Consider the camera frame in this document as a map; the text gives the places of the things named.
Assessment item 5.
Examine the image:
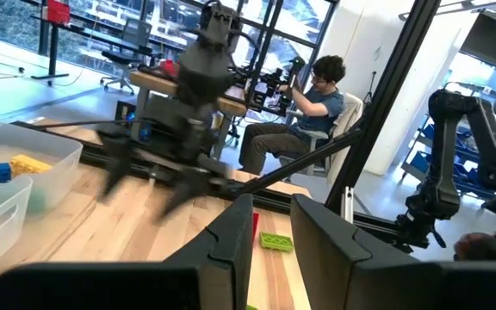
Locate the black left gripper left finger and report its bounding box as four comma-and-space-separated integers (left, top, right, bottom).
0, 193, 255, 310

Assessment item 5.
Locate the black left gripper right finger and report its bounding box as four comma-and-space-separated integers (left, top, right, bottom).
290, 193, 496, 310

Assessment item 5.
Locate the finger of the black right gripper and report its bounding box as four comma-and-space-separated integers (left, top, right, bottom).
96, 145, 133, 203
156, 173, 215, 226

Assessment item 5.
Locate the red toy brick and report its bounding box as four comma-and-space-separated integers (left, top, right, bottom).
251, 212, 261, 243

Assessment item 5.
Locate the light green toy brick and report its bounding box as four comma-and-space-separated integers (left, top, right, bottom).
259, 231, 295, 253

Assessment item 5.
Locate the long yellow toy brick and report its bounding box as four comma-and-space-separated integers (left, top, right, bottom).
8, 153, 54, 176

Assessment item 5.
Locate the wooden workbench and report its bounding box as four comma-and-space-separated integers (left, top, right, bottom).
128, 70, 250, 161

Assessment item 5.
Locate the silver aluminium bar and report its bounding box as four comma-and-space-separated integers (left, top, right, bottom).
341, 185, 356, 226

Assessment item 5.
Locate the black office chair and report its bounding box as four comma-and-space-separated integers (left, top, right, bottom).
100, 17, 154, 96

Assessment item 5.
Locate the person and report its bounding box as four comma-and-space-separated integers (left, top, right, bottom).
238, 54, 348, 176

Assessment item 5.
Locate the black desk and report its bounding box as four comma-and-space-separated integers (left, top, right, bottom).
18, 0, 181, 82

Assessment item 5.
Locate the blue storage bin rack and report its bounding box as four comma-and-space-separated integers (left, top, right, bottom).
400, 112, 496, 202

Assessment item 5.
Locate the red box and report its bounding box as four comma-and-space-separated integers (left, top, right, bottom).
46, 0, 72, 25

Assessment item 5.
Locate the white jacket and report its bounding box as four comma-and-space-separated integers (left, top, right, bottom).
324, 91, 366, 174

